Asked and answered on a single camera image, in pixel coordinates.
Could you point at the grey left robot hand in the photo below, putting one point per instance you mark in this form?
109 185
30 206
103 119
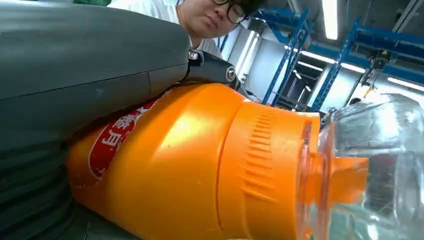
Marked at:
82 59

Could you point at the orange drink bottle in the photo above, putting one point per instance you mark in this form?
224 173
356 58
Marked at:
185 165

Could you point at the person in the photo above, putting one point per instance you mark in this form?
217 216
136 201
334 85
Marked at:
205 20

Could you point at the black eyeglasses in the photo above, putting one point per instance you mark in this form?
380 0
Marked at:
235 13

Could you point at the blue steel rack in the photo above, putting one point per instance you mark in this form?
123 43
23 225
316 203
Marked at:
344 56
288 53

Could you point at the ceiling light strip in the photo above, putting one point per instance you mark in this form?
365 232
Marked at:
329 18
331 61
405 83

